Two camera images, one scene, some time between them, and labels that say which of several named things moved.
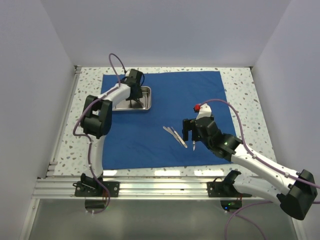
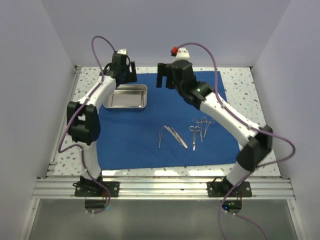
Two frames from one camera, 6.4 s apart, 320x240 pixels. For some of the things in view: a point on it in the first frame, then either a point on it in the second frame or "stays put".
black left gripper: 138,95 -> 131,76
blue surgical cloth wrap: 154,137 stays put
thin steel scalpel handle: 181,139 stays put
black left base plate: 94,189 stays put
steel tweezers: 136,105 -> 159,138
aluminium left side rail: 66,106 stays put
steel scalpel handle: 177,137 stays put
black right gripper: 188,125 -> 163,71
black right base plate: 225,189 stays put
